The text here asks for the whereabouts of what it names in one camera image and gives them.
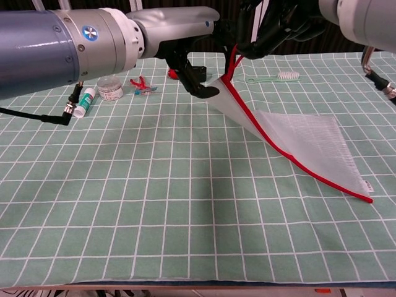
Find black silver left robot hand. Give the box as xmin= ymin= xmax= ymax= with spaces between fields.
xmin=126 ymin=6 xmax=248 ymax=99

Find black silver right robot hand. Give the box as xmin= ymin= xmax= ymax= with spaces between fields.
xmin=236 ymin=0 xmax=326 ymax=60

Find red strap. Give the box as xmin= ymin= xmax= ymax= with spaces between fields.
xmin=223 ymin=44 xmax=246 ymax=82

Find white mesh zipper pouch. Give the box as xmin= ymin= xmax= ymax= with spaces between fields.
xmin=205 ymin=75 xmax=374 ymax=204

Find pale green brush white bristles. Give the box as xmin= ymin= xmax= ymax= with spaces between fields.
xmin=245 ymin=71 xmax=301 ymax=85

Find red blue clips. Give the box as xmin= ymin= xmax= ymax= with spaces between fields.
xmin=129 ymin=75 xmax=159 ymax=97

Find clear jar of paper clips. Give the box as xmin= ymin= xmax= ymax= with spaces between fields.
xmin=96 ymin=75 xmax=124 ymax=102

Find green white glue stick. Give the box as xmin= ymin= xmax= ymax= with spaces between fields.
xmin=73 ymin=87 xmax=97 ymax=119

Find green white checked tablecloth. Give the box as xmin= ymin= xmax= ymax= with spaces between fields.
xmin=0 ymin=51 xmax=396 ymax=287

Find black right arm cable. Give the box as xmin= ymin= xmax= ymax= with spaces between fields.
xmin=359 ymin=46 xmax=396 ymax=106

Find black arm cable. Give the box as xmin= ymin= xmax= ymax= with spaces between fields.
xmin=0 ymin=81 xmax=85 ymax=127
xmin=359 ymin=46 xmax=396 ymax=106

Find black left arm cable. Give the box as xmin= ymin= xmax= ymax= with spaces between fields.
xmin=0 ymin=81 xmax=85 ymax=127

